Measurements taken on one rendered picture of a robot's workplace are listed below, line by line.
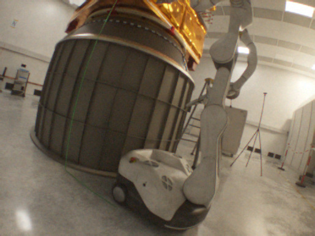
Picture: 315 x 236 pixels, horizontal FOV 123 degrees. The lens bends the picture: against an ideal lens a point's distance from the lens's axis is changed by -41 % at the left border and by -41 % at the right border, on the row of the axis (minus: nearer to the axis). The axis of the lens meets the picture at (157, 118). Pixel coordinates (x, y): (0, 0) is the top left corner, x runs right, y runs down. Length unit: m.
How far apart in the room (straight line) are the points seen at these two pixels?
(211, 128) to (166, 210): 0.48
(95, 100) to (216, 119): 0.95
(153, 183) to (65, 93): 1.09
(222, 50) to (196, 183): 0.78
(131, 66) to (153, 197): 1.02
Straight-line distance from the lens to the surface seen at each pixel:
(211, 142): 0.80
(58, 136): 1.49
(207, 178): 0.82
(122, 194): 0.96
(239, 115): 4.75
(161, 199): 0.78
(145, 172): 0.78
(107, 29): 1.58
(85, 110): 1.30
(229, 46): 0.95
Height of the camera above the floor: 0.64
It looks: 1 degrees down
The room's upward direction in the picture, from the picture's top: 16 degrees clockwise
